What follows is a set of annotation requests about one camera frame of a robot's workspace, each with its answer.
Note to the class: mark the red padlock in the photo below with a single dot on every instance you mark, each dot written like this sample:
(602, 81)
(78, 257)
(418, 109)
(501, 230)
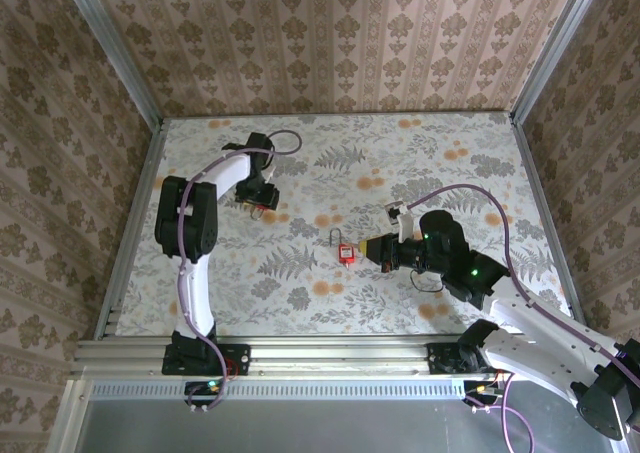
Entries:
(345, 253)
(260, 206)

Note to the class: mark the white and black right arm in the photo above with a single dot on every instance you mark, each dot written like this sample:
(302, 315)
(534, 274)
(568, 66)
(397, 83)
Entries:
(540, 333)

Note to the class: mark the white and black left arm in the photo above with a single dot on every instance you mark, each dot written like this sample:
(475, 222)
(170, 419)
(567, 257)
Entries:
(195, 293)

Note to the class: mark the floral patterned tablecloth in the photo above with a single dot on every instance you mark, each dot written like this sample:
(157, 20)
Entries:
(350, 148)

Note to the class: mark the small control board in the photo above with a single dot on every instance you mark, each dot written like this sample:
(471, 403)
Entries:
(200, 388)
(475, 388)

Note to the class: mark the perforated metal strip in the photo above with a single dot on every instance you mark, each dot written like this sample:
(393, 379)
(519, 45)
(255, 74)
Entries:
(325, 388)

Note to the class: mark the grey metal sheet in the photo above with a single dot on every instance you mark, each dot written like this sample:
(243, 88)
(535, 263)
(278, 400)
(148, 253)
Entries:
(325, 428)

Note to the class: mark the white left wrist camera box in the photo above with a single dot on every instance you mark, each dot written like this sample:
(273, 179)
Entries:
(269, 175)

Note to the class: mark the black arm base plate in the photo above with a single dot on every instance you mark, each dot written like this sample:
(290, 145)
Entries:
(240, 358)
(437, 358)

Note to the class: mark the aluminium table side rail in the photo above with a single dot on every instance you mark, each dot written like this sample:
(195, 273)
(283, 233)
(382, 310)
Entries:
(140, 213)
(545, 208)

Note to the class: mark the aluminium front mounting rail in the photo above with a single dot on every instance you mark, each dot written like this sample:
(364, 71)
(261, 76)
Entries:
(325, 358)

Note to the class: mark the aluminium frame post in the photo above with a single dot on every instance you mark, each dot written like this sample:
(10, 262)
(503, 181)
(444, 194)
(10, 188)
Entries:
(115, 53)
(555, 48)

